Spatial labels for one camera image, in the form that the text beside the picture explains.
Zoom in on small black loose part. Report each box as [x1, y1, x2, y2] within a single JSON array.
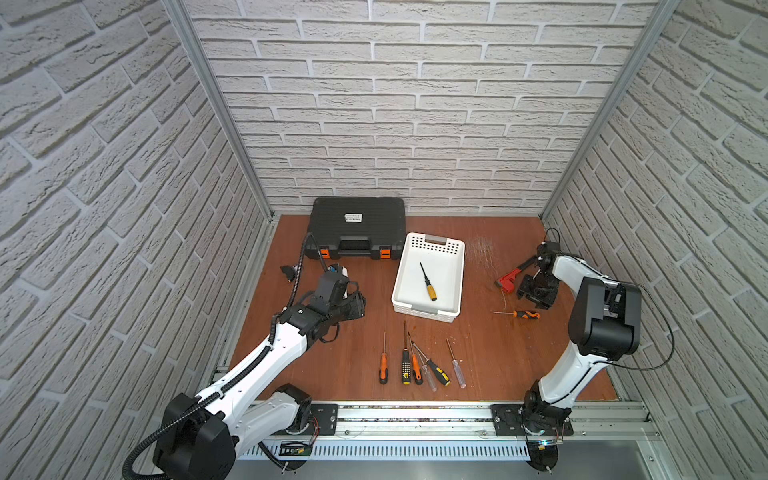
[[280, 265, 299, 283]]

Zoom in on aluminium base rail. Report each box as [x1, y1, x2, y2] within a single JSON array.
[[231, 401, 661, 462]]

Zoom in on clear handle small screwdriver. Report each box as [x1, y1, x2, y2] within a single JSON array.
[[416, 352, 438, 392]]

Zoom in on aluminium corner post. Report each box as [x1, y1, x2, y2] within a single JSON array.
[[539, 0, 680, 222], [164, 0, 274, 221]]

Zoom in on black plastic tool case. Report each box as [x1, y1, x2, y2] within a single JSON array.
[[304, 197, 406, 260]]

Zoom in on yellow handle screwdriver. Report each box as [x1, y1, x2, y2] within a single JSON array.
[[419, 263, 438, 302]]

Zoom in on white perforated plastic bin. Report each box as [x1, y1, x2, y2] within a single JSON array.
[[391, 232, 466, 323]]

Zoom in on black yellow long screwdriver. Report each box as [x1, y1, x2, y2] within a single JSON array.
[[401, 322, 412, 385]]

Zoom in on aluminium corner post left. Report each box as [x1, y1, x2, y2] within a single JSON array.
[[164, 0, 274, 221]]

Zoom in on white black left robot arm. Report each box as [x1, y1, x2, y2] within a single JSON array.
[[121, 264, 366, 479]]

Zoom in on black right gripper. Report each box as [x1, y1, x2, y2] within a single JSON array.
[[516, 274, 558, 309]]

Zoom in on black corrugated cable conduit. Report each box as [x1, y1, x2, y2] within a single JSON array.
[[121, 344, 271, 480]]

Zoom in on orange black screwdriver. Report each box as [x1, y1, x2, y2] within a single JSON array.
[[493, 310, 541, 319], [378, 333, 389, 385]]

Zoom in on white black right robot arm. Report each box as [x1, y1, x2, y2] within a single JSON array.
[[518, 251, 642, 436]]

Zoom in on clear handle tester screwdriver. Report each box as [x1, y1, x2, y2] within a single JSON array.
[[446, 339, 467, 389]]

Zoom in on orange handle screwdriver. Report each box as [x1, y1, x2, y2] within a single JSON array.
[[406, 332, 423, 385]]

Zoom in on red pipe wrench black handle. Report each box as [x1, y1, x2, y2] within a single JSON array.
[[495, 255, 538, 293]]

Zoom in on aluminium corner post right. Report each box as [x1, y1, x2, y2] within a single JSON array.
[[539, 0, 680, 222]]

